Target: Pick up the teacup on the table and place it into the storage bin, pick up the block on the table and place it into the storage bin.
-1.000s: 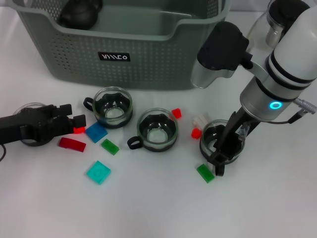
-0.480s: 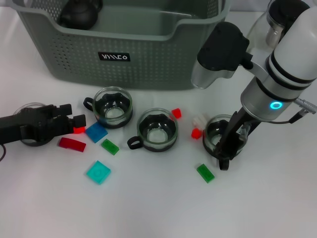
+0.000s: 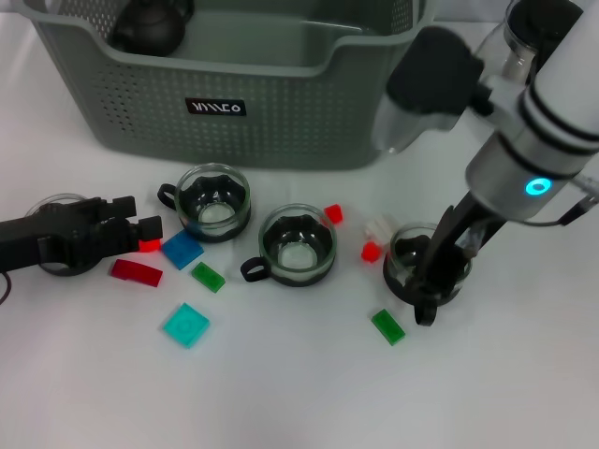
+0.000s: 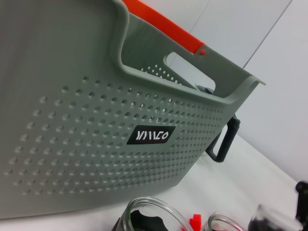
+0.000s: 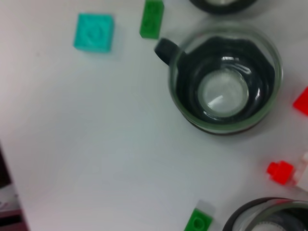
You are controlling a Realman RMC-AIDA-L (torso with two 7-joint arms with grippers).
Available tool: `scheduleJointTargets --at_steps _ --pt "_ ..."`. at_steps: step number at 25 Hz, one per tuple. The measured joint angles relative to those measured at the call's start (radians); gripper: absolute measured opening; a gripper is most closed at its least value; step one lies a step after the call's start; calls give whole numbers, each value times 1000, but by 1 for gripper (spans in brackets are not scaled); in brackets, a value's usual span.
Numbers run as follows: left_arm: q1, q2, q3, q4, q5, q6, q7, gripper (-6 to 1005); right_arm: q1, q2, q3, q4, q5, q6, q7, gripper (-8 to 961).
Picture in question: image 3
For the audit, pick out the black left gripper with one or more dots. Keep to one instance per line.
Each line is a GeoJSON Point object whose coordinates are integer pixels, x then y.
{"type": "Point", "coordinates": [47, 234]}

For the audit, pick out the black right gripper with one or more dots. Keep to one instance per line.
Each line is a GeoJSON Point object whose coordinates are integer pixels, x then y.
{"type": "Point", "coordinates": [449, 252]}

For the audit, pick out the white toy brick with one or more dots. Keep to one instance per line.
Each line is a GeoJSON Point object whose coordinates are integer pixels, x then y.
{"type": "Point", "coordinates": [379, 229]}

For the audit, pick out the green rectangular brick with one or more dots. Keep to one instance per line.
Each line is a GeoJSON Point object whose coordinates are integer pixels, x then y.
{"type": "Point", "coordinates": [387, 328]}
{"type": "Point", "coordinates": [208, 277]}

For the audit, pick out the cyan square brick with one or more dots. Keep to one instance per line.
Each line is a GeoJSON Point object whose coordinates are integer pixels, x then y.
{"type": "Point", "coordinates": [186, 326]}

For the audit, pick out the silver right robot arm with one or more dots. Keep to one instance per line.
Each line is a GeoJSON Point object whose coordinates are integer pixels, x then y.
{"type": "Point", "coordinates": [538, 140]}

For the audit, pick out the small red cube brick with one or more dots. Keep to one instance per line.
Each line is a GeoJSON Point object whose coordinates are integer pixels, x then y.
{"type": "Point", "coordinates": [369, 252]}
{"type": "Point", "coordinates": [333, 215]}

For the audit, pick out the grey perforated storage bin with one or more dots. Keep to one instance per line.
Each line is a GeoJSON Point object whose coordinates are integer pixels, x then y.
{"type": "Point", "coordinates": [281, 131]}

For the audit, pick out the dark red long brick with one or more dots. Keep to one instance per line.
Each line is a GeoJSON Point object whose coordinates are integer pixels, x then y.
{"type": "Point", "coordinates": [135, 272]}

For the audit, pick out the black ceramic teapot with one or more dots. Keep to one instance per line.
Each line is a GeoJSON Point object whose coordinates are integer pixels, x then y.
{"type": "Point", "coordinates": [145, 28]}

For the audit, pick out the blue square brick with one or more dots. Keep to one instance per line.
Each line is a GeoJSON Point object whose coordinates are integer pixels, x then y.
{"type": "Point", "coordinates": [182, 250]}

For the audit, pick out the orange-red wedge brick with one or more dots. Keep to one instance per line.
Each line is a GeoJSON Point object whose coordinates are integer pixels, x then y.
{"type": "Point", "coordinates": [150, 246]}

